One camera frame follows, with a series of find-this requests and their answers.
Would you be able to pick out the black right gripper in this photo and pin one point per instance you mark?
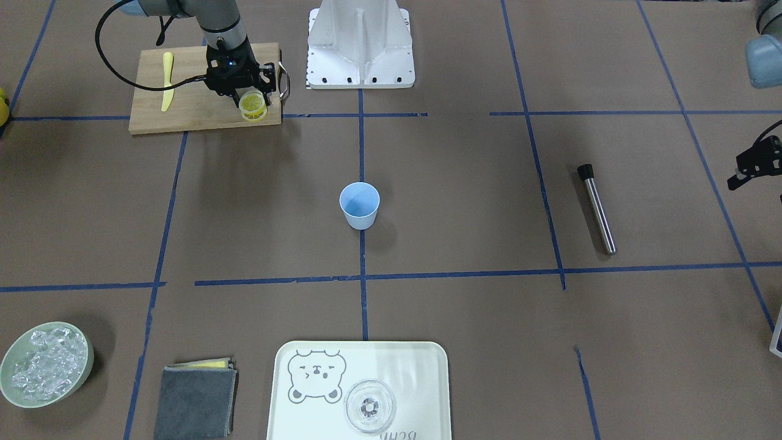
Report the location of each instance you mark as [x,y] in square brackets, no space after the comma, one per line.
[267,76]

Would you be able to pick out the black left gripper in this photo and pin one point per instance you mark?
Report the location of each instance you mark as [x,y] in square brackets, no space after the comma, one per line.
[759,159]

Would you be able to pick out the lemon slice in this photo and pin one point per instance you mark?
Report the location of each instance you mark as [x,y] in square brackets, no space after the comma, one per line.
[254,114]
[252,99]

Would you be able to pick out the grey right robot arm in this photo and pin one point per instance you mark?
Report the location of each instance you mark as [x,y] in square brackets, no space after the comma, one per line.
[220,21]

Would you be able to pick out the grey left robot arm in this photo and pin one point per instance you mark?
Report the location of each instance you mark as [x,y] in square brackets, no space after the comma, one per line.
[763,58]

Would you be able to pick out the light blue paper cup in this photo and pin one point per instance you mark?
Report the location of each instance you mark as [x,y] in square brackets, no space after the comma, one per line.
[360,203]

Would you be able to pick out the yellow lemon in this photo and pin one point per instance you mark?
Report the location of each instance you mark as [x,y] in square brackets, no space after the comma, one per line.
[4,108]

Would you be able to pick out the wooden cutting board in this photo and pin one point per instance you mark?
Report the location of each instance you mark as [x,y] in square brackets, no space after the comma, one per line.
[194,107]

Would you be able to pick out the yellow plastic knife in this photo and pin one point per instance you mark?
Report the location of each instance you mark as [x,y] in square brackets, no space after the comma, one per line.
[168,61]

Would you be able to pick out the white metal rack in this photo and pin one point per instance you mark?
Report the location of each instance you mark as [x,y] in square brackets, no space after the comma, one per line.
[774,346]

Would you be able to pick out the steel muddler black tip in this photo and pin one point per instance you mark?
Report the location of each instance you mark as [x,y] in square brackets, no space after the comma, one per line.
[587,176]

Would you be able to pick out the yellow sponge cloth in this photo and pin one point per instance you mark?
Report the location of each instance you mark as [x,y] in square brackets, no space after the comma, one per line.
[219,363]

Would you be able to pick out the white bear tray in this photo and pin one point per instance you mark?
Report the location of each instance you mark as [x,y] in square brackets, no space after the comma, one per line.
[312,379]

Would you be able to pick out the grey folded cloth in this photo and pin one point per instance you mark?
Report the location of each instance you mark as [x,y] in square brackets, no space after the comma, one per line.
[195,403]

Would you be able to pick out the clear wine glass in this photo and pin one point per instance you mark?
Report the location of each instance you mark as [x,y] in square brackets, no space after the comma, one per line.
[370,407]

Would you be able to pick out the green bowl of ice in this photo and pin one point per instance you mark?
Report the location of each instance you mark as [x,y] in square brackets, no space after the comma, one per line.
[46,364]

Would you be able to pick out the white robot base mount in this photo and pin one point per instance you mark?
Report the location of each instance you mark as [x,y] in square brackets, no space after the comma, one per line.
[359,45]

